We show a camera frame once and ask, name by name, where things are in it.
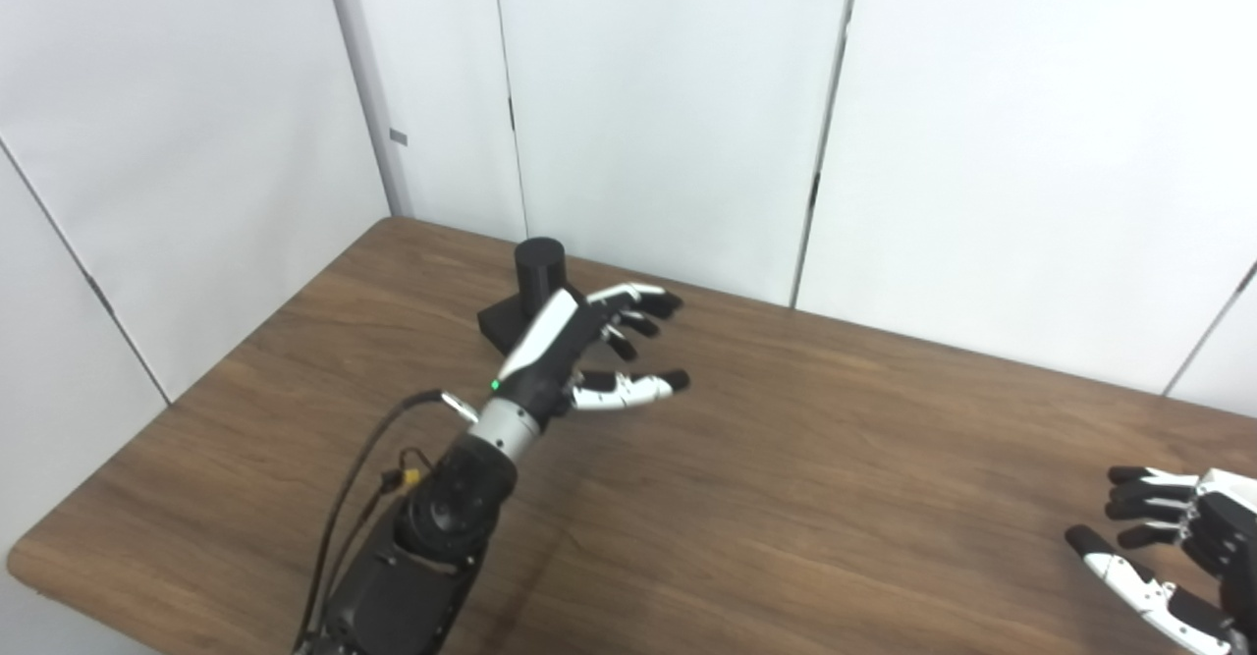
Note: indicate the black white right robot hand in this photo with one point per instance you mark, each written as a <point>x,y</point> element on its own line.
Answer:
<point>1228,537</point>

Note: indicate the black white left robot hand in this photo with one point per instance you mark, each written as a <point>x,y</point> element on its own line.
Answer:
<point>550,351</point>

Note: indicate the black peg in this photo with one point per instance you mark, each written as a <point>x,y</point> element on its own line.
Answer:
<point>540,267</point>

